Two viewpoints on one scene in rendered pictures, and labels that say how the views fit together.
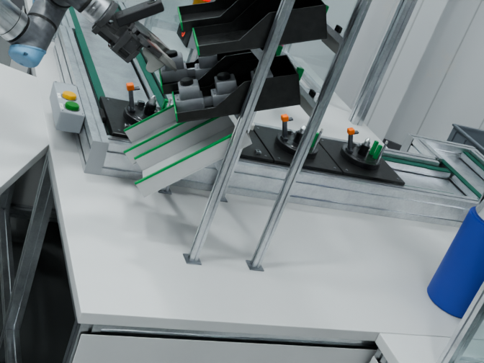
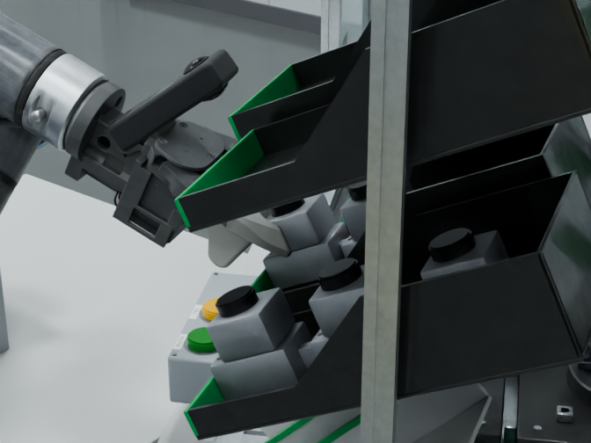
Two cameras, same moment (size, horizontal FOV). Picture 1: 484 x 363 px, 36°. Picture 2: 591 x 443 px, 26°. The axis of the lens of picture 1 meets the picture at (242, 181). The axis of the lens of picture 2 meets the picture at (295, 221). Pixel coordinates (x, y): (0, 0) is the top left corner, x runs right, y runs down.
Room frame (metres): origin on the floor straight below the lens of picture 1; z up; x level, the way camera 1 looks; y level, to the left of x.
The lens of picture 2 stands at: (0.99, -0.32, 1.70)
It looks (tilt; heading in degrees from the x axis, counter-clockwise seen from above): 25 degrees down; 38
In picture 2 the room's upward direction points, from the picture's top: straight up
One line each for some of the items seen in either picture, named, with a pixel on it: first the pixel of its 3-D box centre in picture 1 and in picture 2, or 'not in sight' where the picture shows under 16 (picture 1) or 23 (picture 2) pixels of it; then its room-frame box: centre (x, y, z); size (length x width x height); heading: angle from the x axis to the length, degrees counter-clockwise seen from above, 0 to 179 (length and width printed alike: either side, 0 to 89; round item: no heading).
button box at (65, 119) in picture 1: (66, 106); (220, 335); (1.97, 0.55, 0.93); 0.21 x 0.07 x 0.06; 27
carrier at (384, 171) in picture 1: (364, 148); not in sight; (2.34, -0.34, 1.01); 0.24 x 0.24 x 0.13; 27
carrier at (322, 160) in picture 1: (300, 136); not in sight; (2.23, -0.12, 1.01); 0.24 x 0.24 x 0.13; 27
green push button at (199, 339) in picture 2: (71, 106); (204, 342); (1.91, 0.52, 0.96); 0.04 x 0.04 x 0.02
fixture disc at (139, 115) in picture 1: (147, 117); not in sight; (1.99, 0.32, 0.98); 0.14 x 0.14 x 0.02
